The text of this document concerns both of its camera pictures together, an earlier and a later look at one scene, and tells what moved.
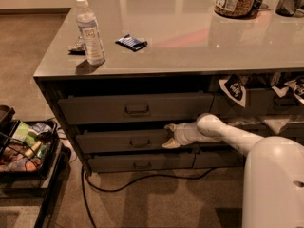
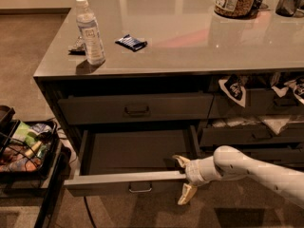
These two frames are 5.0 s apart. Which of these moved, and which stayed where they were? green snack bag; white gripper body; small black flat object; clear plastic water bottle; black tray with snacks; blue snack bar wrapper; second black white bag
Moved: white gripper body
Stayed: second black white bag; small black flat object; green snack bag; blue snack bar wrapper; clear plastic water bottle; black tray with snacks
